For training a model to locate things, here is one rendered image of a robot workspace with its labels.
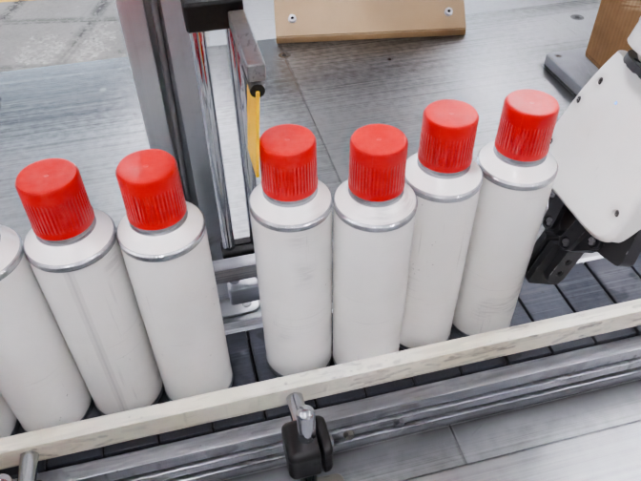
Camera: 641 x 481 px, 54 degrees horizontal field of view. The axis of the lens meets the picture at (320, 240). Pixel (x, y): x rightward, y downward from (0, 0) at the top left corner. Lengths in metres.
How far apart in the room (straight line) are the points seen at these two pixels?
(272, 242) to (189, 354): 0.10
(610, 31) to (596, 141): 0.51
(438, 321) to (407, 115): 0.43
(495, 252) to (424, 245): 0.06
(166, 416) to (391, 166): 0.22
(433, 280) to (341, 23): 0.66
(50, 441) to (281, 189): 0.23
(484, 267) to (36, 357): 0.30
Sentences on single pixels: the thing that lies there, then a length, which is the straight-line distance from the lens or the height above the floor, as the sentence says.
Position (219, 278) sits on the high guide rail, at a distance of 0.47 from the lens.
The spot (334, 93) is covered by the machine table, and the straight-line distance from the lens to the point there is 0.91.
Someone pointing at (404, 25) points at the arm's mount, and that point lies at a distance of 1.06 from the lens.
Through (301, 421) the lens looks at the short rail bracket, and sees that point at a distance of 0.40.
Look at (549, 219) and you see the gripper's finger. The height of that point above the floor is 0.97.
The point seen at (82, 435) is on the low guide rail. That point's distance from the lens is 0.46.
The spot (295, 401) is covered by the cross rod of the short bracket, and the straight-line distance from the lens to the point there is 0.45.
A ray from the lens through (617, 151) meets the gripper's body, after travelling 0.45.
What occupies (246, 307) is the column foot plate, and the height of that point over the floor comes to 0.83.
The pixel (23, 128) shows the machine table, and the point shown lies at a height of 0.83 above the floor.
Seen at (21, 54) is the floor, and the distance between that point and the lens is 3.12.
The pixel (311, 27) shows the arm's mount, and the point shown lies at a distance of 1.04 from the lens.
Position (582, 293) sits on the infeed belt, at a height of 0.88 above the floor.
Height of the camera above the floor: 1.29
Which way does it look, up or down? 44 degrees down
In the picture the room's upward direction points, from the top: 1 degrees counter-clockwise
